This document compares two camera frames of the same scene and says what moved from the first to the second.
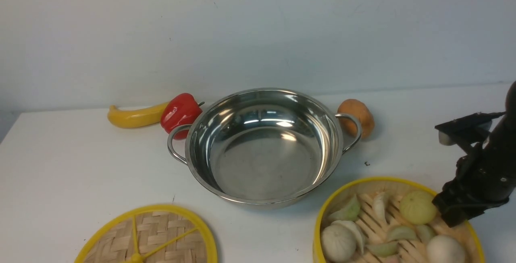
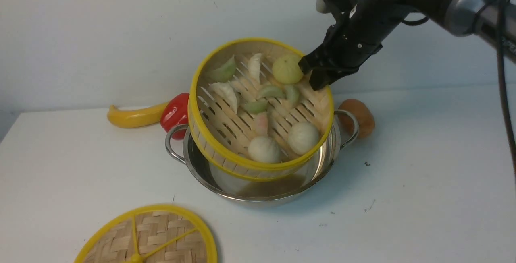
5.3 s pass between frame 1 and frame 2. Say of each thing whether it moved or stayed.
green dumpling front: moved
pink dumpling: moved
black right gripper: moved
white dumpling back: moved
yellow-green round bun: moved
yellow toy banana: stayed
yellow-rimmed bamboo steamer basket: moved
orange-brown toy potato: stayed
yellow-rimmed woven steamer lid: stayed
